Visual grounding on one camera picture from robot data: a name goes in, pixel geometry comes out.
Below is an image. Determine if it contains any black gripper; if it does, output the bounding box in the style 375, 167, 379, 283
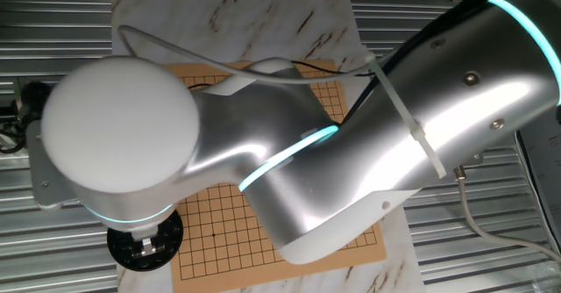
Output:
130, 229, 170, 260

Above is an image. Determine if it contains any wooden go board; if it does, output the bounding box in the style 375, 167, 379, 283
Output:
164, 59, 388, 293

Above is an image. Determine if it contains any black bowl of Go stones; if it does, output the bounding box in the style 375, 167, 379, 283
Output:
106, 209, 184, 272

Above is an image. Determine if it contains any white marble pattern mat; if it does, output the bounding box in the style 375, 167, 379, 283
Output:
110, 0, 426, 293

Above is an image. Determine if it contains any white zip tie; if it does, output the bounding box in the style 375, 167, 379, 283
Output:
365, 51, 448, 180

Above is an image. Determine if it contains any printed poster sheet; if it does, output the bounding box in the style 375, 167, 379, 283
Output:
516, 104, 561, 241

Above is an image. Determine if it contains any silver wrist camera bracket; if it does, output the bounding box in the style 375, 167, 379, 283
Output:
25, 119, 81, 211

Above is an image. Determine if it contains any metal camera stand bracket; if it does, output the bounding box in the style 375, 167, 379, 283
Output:
0, 125, 28, 154

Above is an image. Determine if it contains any pale grey camera cable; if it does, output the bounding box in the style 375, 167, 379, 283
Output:
117, 24, 395, 86

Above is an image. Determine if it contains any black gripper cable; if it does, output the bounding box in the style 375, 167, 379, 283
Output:
187, 0, 531, 125

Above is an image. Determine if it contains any grey cable with metal connector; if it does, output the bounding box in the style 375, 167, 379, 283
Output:
453, 165, 561, 264

